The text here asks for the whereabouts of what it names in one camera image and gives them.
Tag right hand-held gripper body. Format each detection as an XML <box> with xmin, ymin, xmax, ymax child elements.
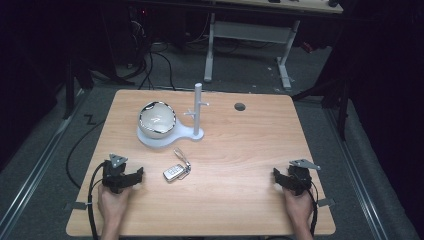
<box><xmin>287</xmin><ymin>158</ymin><xmax>322</xmax><ymax>197</ymax></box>

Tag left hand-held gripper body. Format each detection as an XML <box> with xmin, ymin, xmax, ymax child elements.
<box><xmin>101</xmin><ymin>153</ymin><xmax>134</xmax><ymax>195</ymax></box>

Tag silver car key with ring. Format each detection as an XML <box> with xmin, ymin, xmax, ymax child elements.
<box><xmin>162</xmin><ymin>147</ymin><xmax>192</xmax><ymax>183</ymax></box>

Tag person's right hand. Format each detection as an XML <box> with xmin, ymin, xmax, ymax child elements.
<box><xmin>281</xmin><ymin>186</ymin><xmax>315</xmax><ymax>232</ymax></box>

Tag person's left hand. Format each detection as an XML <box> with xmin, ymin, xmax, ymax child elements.
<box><xmin>97</xmin><ymin>183</ymin><xmax>133</xmax><ymax>232</ymax></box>

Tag grey tape tab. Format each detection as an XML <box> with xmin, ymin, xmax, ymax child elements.
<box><xmin>63</xmin><ymin>201</ymin><xmax>89</xmax><ymax>212</ymax></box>
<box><xmin>316</xmin><ymin>197</ymin><xmax>337</xmax><ymax>208</ymax></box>

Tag shiny silver white bowl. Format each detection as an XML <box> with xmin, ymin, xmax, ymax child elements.
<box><xmin>137</xmin><ymin>100</ymin><xmax>177</xmax><ymax>140</ymax></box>

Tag white stand with pegged pole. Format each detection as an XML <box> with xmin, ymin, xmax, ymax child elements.
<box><xmin>136</xmin><ymin>82</ymin><xmax>211</xmax><ymax>149</ymax></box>

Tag black tripod stand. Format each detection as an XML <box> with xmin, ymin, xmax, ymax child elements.
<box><xmin>291</xmin><ymin>76</ymin><xmax>353</xmax><ymax>142</ymax></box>

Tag black metal stand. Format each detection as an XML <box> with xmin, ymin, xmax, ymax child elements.
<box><xmin>61</xmin><ymin>56</ymin><xmax>96</xmax><ymax>120</ymax></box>

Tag dark computer tower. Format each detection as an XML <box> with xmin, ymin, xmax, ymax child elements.
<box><xmin>127</xmin><ymin>5</ymin><xmax>153</xmax><ymax>69</ymax></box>

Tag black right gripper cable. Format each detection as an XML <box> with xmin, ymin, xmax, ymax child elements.
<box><xmin>308</xmin><ymin>179</ymin><xmax>320</xmax><ymax>238</ymax></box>

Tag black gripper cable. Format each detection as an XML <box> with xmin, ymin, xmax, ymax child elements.
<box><xmin>86</xmin><ymin>161</ymin><xmax>107</xmax><ymax>240</ymax></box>
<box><xmin>308</xmin><ymin>179</ymin><xmax>320</xmax><ymax>238</ymax></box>

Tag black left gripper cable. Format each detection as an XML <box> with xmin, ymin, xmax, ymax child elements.
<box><xmin>86</xmin><ymin>161</ymin><xmax>107</xmax><ymax>240</ymax></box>

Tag thin black floor cable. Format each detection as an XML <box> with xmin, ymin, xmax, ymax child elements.
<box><xmin>65</xmin><ymin>113</ymin><xmax>106</xmax><ymax>190</ymax></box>

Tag metal floor rail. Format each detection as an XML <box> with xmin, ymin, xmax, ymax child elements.
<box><xmin>0</xmin><ymin>89</ymin><xmax>88</xmax><ymax>238</ymax></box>
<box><xmin>323</xmin><ymin>107</ymin><xmax>390</xmax><ymax>240</ymax></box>

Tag black cables on floor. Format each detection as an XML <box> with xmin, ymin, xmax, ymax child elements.
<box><xmin>119</xmin><ymin>19</ymin><xmax>177</xmax><ymax>92</ymax></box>

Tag white metal desk frame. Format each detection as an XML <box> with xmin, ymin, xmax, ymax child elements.
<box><xmin>203</xmin><ymin>12</ymin><xmax>302</xmax><ymax>91</ymax></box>

